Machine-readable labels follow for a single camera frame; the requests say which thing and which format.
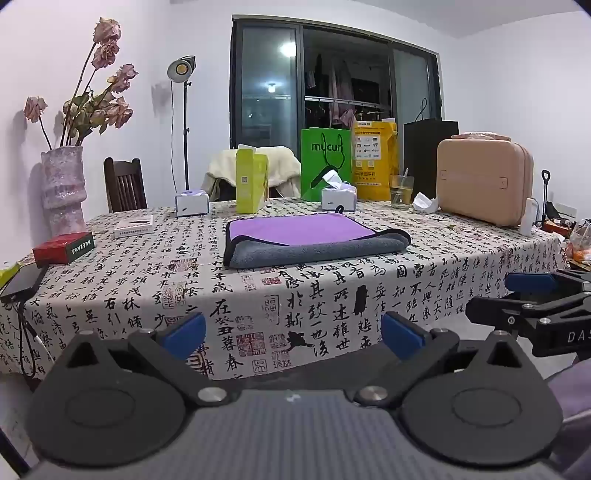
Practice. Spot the dark wooden chair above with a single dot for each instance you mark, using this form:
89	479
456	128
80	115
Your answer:
123	184

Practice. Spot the black framed glass door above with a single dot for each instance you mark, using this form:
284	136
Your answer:
268	69

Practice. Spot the glass with yellow drink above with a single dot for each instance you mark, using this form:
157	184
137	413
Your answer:
400	191

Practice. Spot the white tissue box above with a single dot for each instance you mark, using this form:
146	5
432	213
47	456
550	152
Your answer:
191	204
339	198

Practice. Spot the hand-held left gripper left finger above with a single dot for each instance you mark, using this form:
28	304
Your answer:
184	333

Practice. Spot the calligraphy printed tablecloth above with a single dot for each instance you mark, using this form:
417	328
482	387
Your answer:
138	277

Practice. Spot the pink speckled ceramic vase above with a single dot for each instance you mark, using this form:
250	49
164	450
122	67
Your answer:
62	184

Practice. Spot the purple and grey towel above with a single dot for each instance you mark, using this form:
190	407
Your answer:
295	229

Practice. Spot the black speaker box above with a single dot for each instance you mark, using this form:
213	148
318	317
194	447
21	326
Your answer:
429	152

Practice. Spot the black floor lamp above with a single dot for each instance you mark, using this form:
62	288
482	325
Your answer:
181	68

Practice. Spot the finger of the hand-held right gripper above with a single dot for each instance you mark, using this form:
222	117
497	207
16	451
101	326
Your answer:
498	313
531	282

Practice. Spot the person's purple clothing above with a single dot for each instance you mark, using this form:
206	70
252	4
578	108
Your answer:
575	392

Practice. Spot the green paper bag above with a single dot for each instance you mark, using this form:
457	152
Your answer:
318	157

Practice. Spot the plastic bag of oranges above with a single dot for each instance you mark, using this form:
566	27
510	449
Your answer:
581	240

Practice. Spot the small white bottle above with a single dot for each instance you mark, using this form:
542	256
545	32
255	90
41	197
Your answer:
529	219

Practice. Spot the dried pink roses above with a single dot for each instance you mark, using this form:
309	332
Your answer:
107	30

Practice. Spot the yellow-green carton box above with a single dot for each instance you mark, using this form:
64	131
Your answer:
251	180

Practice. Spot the red box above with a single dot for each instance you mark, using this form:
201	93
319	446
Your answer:
62	249

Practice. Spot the pink hard case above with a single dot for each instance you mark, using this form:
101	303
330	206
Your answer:
485	182

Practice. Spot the cream cloth on chair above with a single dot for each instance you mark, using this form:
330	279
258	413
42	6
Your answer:
281	166

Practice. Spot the flat white box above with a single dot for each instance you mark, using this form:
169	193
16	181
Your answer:
134	225

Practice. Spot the yellow paper bag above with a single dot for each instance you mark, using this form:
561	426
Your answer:
374	161

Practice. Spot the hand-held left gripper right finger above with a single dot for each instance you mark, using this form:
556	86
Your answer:
402	336

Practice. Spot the black phone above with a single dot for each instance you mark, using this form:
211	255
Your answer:
23	284

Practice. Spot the crumpled white tissue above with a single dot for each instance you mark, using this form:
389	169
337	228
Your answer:
425	202

